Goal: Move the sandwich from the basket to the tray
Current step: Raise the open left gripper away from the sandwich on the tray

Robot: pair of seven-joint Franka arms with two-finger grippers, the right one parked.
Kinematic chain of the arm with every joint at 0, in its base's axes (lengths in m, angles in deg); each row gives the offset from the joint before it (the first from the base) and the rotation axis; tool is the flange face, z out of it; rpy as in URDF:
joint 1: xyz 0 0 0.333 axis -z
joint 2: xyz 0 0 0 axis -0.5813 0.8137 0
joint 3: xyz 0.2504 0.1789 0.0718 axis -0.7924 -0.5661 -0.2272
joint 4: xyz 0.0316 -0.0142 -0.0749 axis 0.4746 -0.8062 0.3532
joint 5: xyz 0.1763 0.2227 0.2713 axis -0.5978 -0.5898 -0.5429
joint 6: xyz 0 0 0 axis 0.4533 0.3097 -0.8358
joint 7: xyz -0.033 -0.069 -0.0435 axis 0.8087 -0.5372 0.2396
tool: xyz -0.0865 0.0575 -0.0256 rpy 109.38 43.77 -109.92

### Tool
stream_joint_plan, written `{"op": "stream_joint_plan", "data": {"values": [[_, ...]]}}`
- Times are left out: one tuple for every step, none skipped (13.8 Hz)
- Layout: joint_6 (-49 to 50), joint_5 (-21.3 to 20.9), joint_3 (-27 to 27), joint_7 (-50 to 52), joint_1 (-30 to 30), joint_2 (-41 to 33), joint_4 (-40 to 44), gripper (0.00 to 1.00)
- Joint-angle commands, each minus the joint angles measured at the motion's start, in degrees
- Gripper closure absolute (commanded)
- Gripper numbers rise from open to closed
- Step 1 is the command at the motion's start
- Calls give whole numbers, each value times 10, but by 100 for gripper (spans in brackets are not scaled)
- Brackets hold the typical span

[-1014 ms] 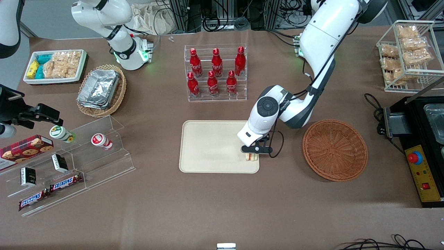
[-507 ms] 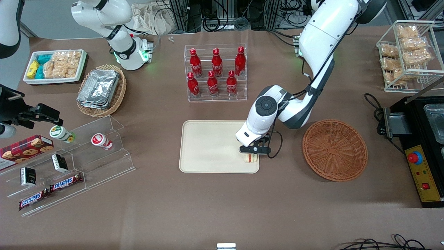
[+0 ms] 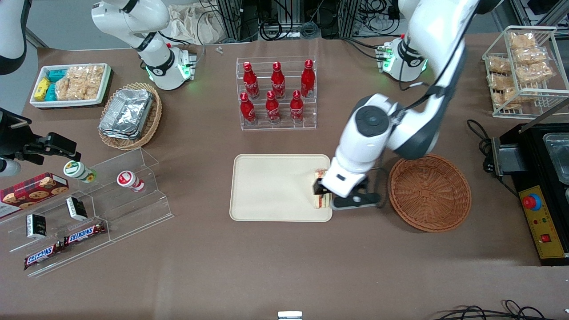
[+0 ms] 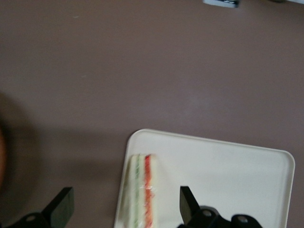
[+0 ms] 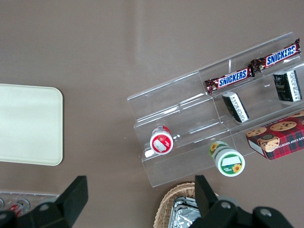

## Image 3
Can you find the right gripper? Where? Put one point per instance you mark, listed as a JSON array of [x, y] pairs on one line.
[[12, 138]]

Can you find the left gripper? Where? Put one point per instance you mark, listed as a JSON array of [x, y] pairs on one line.
[[318, 188]]

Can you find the triangular sandwich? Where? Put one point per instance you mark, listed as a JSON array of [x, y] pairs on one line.
[[321, 202]]

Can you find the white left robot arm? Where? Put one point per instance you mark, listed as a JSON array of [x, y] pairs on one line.
[[369, 120]]

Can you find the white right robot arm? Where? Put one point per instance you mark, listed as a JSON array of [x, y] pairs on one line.
[[153, 49]]

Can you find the beige plastic tray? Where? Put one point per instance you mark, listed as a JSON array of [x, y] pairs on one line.
[[275, 186]]

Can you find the white rectangular snack tray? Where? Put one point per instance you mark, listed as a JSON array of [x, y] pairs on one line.
[[71, 102]]

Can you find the light oval wicker basket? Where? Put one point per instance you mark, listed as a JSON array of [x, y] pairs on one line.
[[153, 120]]

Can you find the brown round wicker basket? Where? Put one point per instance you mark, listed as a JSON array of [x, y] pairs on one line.
[[429, 193]]

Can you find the green-capped yogurt bottle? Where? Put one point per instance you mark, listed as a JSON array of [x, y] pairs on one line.
[[78, 171]]

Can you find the red cookie box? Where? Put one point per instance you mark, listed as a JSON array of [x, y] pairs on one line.
[[31, 192]]

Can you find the teal snack packet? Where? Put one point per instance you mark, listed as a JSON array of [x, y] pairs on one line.
[[50, 92], [56, 74]]

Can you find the yellow snack packet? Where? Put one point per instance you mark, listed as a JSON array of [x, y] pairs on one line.
[[42, 88]]

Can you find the clear bag of rice crackers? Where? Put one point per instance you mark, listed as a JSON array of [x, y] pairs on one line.
[[93, 80], [69, 86]]

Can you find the small black white box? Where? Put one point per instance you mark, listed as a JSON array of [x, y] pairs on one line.
[[36, 226], [77, 209]]

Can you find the clear acrylic bottle rack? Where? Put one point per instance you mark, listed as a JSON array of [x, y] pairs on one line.
[[278, 126]]

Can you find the stacked aluminium foil trays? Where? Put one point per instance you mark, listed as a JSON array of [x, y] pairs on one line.
[[126, 113]]

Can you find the red-capped yogurt bottle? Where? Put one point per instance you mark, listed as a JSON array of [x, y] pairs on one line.
[[129, 180]]

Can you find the red cola bottle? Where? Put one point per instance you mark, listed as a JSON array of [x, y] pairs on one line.
[[272, 109], [278, 82], [307, 80], [251, 82], [296, 109], [247, 110]]

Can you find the Snickers chocolate bar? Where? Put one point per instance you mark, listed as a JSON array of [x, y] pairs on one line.
[[84, 233], [42, 255]]

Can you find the clear acrylic stepped shelf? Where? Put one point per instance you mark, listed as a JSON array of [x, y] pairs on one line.
[[129, 209]]

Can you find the grey metal plate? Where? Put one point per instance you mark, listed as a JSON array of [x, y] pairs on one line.
[[509, 160]]

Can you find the beige cloth bag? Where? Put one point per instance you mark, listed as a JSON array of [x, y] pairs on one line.
[[195, 24]]

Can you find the clear bag of fried snacks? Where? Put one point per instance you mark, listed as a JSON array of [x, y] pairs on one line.
[[515, 98], [530, 55], [500, 82], [522, 41], [535, 72], [498, 65]]

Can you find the red emergency stop button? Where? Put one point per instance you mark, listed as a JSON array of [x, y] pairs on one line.
[[532, 202]]

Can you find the black machine housing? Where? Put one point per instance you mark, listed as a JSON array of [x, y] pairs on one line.
[[533, 169]]

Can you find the yellow control panel box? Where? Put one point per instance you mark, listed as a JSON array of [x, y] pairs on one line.
[[546, 222]]

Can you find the steel pan in machine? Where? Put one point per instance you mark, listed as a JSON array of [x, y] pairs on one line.
[[558, 158]]

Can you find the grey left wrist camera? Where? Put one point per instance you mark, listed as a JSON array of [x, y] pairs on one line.
[[355, 202]]

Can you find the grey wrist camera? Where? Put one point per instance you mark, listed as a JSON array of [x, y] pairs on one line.
[[355, 202], [9, 167]]

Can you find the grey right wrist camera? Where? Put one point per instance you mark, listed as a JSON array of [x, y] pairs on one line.
[[9, 167]]

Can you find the aluminium frame rack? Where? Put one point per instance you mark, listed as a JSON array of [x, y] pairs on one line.
[[338, 18]]

